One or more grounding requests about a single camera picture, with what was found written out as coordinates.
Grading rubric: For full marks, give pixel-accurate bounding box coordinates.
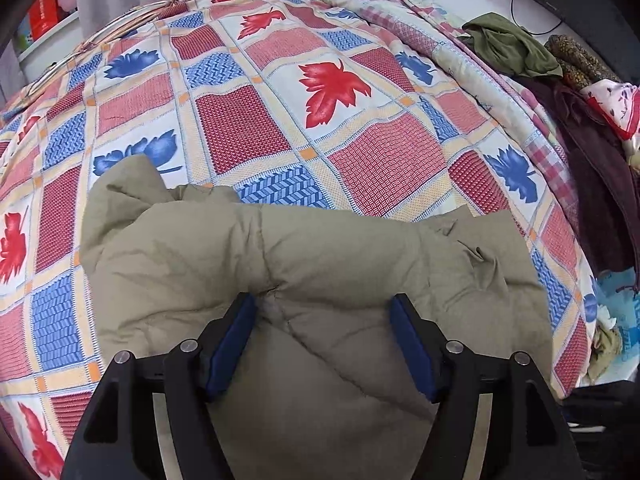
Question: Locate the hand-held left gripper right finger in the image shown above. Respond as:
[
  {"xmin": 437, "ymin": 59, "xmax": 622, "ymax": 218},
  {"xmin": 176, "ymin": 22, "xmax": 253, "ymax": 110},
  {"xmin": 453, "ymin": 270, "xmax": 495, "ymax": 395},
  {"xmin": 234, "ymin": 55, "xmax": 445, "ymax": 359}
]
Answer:
[{"xmin": 389, "ymin": 292, "xmax": 586, "ymax": 480}]

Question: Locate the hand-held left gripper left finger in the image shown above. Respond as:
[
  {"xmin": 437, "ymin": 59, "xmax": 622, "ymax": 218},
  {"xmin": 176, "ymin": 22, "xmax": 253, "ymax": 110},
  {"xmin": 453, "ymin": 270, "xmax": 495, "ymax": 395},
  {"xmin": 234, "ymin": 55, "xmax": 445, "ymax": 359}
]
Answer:
[{"xmin": 60, "ymin": 292, "xmax": 258, "ymax": 480}]

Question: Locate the khaki puffer jacket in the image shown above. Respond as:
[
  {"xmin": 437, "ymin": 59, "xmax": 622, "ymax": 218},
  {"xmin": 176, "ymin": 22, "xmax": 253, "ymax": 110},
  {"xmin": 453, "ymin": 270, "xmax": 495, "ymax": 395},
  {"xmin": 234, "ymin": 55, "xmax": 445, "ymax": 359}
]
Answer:
[{"xmin": 80, "ymin": 155, "xmax": 553, "ymax": 480}]

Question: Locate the beige crumpled cloth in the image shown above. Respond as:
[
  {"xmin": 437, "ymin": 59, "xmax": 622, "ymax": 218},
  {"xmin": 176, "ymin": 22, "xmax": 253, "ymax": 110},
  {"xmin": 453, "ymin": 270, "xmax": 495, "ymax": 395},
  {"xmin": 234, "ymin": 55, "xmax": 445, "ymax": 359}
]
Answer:
[{"xmin": 587, "ymin": 325, "xmax": 624, "ymax": 382}]

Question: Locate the black object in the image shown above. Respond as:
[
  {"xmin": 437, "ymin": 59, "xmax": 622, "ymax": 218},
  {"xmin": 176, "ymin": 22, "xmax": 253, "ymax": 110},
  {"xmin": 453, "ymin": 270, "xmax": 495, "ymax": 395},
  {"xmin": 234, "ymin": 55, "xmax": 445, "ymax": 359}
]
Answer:
[{"xmin": 560, "ymin": 380, "xmax": 640, "ymax": 480}]

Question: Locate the light blue cloth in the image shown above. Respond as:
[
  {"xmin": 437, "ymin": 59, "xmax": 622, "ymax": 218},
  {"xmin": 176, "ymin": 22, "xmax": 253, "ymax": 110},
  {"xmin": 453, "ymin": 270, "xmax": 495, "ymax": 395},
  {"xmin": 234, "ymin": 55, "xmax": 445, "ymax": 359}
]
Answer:
[{"xmin": 592, "ymin": 267, "xmax": 640, "ymax": 361}]

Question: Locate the leaf-print checked bed quilt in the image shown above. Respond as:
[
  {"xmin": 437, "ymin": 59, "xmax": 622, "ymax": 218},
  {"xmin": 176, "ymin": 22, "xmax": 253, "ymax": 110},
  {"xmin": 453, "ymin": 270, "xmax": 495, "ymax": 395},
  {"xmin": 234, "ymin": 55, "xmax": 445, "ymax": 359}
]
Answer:
[{"xmin": 0, "ymin": 0, "xmax": 601, "ymax": 480}]

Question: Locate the dark maroon garment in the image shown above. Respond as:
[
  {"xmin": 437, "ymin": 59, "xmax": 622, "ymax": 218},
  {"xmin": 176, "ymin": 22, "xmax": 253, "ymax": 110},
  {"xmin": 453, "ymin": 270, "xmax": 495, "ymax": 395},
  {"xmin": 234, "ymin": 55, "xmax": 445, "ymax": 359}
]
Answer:
[{"xmin": 517, "ymin": 57, "xmax": 640, "ymax": 283}]

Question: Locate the olive green cloth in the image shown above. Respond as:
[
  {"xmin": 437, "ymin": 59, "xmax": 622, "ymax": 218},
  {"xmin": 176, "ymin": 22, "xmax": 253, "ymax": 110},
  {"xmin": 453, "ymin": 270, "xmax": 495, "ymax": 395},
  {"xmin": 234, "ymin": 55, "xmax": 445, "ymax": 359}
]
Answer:
[{"xmin": 462, "ymin": 12, "xmax": 563, "ymax": 78}]

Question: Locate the pink floral scarf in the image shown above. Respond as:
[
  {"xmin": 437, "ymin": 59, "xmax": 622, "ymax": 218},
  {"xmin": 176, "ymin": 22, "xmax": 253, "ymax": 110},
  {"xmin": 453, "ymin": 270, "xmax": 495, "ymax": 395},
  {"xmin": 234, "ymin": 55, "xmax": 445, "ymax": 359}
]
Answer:
[{"xmin": 580, "ymin": 80, "xmax": 640, "ymax": 158}]

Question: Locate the brown patterned cloth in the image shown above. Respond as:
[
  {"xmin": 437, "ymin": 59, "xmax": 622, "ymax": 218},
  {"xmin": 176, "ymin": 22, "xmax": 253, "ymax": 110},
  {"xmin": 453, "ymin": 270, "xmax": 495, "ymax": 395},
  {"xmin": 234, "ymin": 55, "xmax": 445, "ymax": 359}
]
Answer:
[{"xmin": 544, "ymin": 34, "xmax": 623, "ymax": 90}]

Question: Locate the pink plaid floral quilt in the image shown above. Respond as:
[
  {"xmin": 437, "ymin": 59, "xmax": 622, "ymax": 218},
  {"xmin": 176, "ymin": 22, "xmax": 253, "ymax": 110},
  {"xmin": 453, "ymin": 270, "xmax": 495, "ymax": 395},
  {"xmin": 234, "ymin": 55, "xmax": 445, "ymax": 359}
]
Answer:
[{"xmin": 302, "ymin": 0, "xmax": 583, "ymax": 241}]

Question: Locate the white shelf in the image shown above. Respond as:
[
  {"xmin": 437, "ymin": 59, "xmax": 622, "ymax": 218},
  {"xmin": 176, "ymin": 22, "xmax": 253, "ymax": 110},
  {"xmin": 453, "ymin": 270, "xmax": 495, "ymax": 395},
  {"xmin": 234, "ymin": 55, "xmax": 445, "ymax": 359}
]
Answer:
[{"xmin": 14, "ymin": 0, "xmax": 82, "ymax": 63}]

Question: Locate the red box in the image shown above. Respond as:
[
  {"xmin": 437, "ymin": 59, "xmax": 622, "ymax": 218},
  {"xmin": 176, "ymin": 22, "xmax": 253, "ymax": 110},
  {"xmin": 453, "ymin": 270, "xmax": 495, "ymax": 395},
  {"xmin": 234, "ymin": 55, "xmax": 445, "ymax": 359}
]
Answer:
[{"xmin": 27, "ymin": 0, "xmax": 65, "ymax": 42}]

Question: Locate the black cable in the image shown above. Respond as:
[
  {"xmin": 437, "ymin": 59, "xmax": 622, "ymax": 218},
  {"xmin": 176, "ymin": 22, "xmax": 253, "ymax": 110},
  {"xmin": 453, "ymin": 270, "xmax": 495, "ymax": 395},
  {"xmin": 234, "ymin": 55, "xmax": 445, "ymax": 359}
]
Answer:
[{"xmin": 510, "ymin": 0, "xmax": 565, "ymax": 37}]

